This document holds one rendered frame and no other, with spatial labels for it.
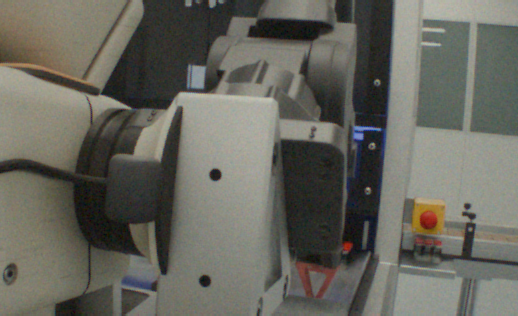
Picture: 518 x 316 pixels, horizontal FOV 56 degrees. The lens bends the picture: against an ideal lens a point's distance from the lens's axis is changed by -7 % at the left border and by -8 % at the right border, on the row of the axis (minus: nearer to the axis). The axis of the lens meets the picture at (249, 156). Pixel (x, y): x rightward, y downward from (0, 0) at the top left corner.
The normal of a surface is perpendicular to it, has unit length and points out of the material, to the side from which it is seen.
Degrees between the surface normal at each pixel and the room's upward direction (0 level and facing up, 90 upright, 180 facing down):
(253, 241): 82
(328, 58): 53
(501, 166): 90
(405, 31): 90
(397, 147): 90
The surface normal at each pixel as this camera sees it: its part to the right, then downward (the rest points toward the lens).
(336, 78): -0.22, -0.18
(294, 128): -0.10, -0.73
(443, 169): -0.32, 0.08
